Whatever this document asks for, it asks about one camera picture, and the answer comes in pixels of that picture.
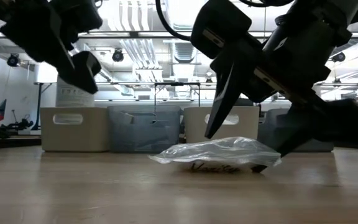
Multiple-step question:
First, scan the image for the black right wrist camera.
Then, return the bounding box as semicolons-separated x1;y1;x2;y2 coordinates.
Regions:
190;0;254;60

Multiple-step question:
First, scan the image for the black aluminium table frame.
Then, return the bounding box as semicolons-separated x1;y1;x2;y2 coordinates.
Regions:
0;135;358;151

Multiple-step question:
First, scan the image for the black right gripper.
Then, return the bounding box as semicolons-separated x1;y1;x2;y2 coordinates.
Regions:
204;17;358;174

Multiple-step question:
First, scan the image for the black metal stand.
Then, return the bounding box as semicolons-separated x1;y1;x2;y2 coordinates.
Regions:
31;82;43;131

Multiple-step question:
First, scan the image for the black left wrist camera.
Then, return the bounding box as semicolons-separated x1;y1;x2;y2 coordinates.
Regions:
54;0;104;50

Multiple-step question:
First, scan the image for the silver ventilation duct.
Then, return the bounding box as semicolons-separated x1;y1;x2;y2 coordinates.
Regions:
165;0;209;65

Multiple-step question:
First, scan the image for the white plastic bin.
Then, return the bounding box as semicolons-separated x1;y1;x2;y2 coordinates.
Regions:
182;106;260;144

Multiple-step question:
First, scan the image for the pale translucent plastic bin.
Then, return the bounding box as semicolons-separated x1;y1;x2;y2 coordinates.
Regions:
40;106;109;152

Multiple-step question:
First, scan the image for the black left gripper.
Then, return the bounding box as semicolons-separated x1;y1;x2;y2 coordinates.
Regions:
0;0;103;95

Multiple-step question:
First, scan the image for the dark translucent plastic bin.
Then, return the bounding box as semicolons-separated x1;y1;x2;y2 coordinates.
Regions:
257;107;335;152
106;105;183;153

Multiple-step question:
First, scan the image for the long ceiling light strip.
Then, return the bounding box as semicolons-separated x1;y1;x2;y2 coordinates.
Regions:
0;30;358;39

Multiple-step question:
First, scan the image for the white cylindrical wipes canister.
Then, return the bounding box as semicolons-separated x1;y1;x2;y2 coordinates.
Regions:
55;76;95;108

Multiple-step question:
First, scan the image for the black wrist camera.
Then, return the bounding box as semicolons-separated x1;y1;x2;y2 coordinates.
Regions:
54;0;104;50
190;0;254;60

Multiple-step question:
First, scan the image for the black ceiling spotlight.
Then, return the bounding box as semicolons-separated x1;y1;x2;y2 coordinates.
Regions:
111;48;125;63
332;52;347;63
6;53;22;68

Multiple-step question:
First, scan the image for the clear bag of cotton balls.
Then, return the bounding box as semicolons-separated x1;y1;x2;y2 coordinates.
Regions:
147;136;282;174

